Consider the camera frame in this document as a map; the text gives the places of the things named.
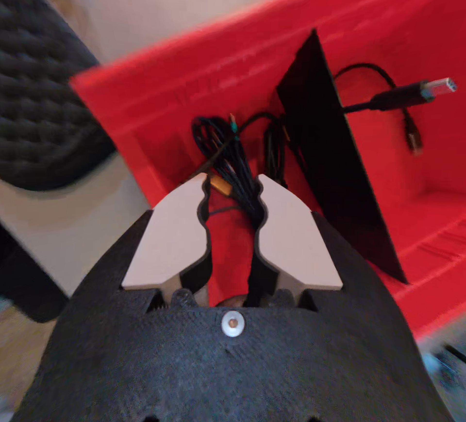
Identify person's dark clothing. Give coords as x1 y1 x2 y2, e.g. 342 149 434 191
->
0 225 70 324

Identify bundle of cables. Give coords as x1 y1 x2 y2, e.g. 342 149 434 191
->
191 113 268 228

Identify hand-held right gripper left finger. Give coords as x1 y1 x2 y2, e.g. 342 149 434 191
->
121 173 213 303

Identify black foam pad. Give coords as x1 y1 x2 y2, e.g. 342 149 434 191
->
0 0 117 191

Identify thin black coiled cable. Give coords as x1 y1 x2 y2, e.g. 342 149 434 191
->
264 116 292 189

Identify black bin divider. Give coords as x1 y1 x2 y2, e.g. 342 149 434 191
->
277 29 408 285

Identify red divided plastic bin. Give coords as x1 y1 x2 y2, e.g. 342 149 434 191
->
69 0 466 339

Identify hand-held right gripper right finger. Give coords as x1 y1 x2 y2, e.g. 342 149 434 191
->
243 174 343 307

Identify black cable grey plugs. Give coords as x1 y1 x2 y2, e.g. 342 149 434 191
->
333 62 458 156

